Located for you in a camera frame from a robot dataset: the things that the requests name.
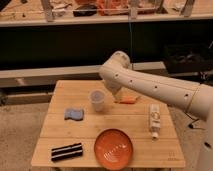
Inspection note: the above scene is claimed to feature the long workbench shelf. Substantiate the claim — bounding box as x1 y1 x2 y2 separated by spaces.
0 0 213 27

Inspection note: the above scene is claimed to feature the white bottle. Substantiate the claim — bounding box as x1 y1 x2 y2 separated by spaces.
149 104 161 140

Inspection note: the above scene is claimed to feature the orange plate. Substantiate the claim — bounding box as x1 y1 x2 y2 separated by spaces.
94 129 133 171

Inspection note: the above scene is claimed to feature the black striped box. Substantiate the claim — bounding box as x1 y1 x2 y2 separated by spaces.
51 143 83 162

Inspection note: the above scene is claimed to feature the wooden folding table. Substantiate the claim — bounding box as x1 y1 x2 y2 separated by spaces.
31 80 185 168

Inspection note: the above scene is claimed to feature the orange carrot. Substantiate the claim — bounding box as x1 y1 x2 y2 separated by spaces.
115 96 139 104

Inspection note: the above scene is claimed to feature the blue sponge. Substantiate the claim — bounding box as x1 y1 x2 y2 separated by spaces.
64 108 84 121

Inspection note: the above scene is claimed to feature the translucent white ceramic cup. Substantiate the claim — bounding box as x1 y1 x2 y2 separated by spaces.
89 90 105 112

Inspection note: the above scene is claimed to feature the black cable on floor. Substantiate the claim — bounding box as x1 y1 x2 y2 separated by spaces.
185 112 201 130

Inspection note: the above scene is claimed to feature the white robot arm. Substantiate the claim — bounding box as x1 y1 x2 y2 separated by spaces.
99 51 213 171

